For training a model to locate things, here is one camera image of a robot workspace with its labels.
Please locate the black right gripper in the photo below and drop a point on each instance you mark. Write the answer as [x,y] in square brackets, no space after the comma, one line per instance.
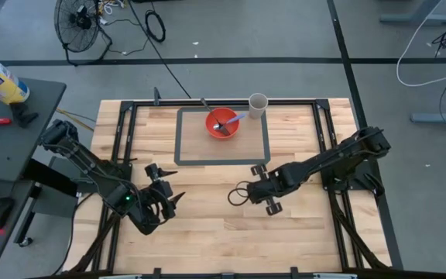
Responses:
[265,188]

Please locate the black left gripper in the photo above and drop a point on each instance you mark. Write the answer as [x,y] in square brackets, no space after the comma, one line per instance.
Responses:
[157,201]

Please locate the white paper cup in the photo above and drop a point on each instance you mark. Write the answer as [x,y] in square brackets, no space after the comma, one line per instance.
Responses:
[258,106]

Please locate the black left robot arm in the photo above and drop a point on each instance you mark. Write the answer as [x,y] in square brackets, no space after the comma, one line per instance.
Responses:
[87,166]

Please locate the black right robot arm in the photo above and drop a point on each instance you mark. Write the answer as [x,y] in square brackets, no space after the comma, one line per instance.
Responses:
[323,159]

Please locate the red plastic bowl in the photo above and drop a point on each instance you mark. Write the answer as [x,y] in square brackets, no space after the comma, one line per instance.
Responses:
[212,128]

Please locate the dark grey side desk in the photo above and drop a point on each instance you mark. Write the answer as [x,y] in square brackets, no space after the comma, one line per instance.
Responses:
[10,162]

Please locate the black floor fan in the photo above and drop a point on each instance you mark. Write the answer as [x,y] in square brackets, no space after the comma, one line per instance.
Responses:
[76,25]

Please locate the grey desk foot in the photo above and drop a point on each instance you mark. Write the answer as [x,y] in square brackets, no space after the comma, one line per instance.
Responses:
[416,17]
[440,117]

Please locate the black aluminium rig frame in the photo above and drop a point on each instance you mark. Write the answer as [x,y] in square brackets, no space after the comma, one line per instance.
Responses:
[337,232]

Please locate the silver aluminium bracket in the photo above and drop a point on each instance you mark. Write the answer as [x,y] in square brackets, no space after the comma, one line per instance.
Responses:
[120,276]
[335,276]

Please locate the black clamp bracket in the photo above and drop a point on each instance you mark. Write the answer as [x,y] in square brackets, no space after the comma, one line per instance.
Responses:
[22,114]

